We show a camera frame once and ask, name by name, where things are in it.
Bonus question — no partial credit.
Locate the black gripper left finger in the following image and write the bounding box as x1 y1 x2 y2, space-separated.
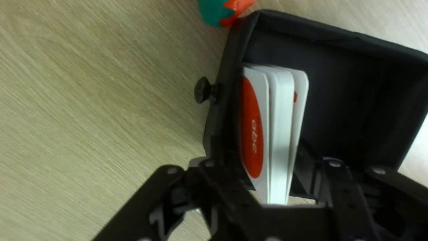
91 157 269 241

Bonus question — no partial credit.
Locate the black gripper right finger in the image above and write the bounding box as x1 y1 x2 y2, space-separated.
292 148 428 241

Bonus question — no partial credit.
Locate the black fabric box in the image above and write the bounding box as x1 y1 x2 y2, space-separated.
194 7 428 179

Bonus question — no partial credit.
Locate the red strawberry toy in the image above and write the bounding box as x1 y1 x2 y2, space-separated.
197 0 258 27

